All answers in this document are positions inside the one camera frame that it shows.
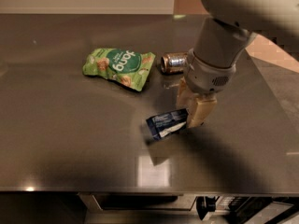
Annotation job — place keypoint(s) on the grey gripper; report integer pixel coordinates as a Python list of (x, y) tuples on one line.
[(206, 77)]

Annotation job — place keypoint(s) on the blue rxbar blueberry wrapper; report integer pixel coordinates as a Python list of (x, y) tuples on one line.
[(162, 125)]

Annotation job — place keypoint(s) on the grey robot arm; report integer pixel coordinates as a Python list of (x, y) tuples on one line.
[(231, 25)]

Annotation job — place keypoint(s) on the green rice chip bag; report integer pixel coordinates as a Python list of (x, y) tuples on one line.
[(129, 68)]

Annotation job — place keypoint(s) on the silver brown drink can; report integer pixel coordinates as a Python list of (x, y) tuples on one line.
[(173, 62)]

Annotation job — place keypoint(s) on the dark equipment under table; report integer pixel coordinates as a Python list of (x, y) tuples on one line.
[(247, 210)]

